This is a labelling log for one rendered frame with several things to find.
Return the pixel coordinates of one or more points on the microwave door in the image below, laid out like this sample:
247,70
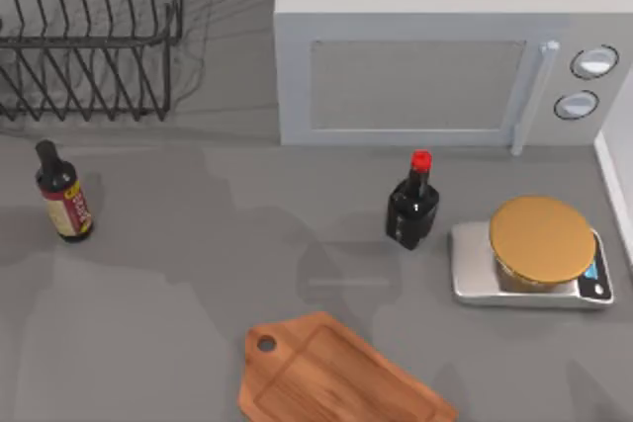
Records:
415,83

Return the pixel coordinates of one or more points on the dark bottle with red label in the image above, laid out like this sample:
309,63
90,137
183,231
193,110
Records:
66,199

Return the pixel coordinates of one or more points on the silver kitchen scale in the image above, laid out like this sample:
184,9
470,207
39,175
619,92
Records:
470,269

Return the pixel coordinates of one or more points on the small microwave knob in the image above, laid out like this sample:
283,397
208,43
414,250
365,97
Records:
575,105

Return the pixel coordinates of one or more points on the round golden scale plate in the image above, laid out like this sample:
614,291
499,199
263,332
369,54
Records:
541,239

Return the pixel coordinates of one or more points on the wooden cutting board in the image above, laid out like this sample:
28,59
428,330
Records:
331,377

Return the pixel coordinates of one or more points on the black bottle with red cap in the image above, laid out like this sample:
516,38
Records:
413,212

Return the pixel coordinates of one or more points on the large microwave knob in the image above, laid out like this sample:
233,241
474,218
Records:
593,62

